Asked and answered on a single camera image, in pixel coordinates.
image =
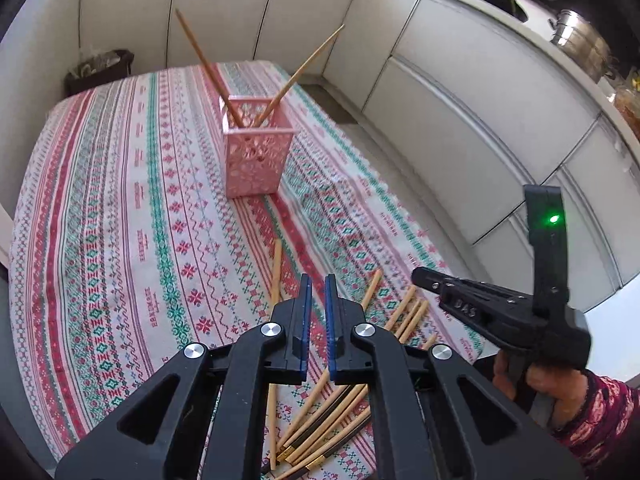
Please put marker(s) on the person's right hand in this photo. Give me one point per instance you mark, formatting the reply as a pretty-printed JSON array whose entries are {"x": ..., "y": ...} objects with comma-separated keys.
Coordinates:
[{"x": 560, "y": 390}]

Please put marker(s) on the person's right forearm patterned sleeve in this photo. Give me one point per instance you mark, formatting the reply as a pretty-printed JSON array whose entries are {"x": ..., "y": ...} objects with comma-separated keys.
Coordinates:
[{"x": 602, "y": 412}]

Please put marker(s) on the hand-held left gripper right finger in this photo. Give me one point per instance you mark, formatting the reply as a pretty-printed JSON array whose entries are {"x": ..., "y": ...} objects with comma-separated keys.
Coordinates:
[{"x": 330, "y": 320}]

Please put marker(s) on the stainless steel steamer pot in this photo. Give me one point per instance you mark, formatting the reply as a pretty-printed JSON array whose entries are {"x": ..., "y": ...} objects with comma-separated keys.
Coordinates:
[{"x": 580, "y": 40}]

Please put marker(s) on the pink plastic utensil holder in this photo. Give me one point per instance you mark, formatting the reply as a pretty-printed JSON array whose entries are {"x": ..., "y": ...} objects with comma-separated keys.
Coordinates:
[{"x": 252, "y": 160}]

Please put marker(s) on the orange snack bag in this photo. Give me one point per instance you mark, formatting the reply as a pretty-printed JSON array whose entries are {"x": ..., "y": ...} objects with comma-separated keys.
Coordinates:
[{"x": 631, "y": 110}]

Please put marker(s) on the white kitchen cabinets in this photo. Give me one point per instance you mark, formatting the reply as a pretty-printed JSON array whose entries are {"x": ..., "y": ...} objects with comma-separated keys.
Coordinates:
[{"x": 475, "y": 110}]

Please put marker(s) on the black trash bin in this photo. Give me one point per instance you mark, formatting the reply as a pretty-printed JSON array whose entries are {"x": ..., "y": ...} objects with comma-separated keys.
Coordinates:
[{"x": 122, "y": 67}]

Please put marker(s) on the striped patterned tablecloth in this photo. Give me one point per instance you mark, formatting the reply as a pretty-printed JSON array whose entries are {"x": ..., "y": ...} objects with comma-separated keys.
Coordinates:
[{"x": 125, "y": 210}]

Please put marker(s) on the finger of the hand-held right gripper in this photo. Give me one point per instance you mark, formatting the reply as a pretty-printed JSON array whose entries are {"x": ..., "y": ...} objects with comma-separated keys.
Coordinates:
[{"x": 429, "y": 280}]

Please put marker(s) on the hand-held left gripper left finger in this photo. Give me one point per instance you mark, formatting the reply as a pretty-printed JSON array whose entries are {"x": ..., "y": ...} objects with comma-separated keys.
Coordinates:
[{"x": 304, "y": 320}]

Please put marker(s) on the bunch of wooden chopsticks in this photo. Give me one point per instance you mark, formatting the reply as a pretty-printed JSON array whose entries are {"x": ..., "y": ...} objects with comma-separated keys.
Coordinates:
[{"x": 275, "y": 270}]

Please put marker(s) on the plain wooden chopstick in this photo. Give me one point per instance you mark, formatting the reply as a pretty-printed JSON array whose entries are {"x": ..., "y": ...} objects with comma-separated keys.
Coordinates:
[
  {"x": 205, "y": 65},
  {"x": 300, "y": 75}
]

